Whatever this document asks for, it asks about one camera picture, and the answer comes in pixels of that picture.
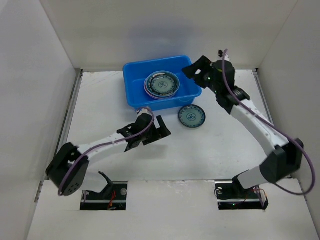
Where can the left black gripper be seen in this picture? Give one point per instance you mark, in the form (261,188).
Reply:
(164,131)

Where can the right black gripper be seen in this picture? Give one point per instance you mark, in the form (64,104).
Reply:
(204,72)

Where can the teal patterned plate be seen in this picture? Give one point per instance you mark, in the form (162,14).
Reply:
(192,116)
(162,83)

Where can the pink plastic plate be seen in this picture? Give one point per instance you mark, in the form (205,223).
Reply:
(152,94)

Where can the light blue plastic plate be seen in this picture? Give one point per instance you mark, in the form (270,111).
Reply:
(175,93)

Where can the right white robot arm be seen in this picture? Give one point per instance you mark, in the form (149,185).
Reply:
(282,156)

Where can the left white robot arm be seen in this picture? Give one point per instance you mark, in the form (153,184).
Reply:
(69,168)

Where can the blue plastic bin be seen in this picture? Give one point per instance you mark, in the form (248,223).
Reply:
(135,74)

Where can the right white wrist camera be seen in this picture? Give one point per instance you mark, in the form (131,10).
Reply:
(223,55)

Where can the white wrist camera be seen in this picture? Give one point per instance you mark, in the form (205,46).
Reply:
(144,110)
(223,55)

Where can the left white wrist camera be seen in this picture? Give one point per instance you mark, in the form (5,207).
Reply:
(144,110)

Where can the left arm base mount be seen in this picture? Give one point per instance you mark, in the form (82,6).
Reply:
(116,200)

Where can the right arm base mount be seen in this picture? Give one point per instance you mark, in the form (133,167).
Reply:
(254,198)

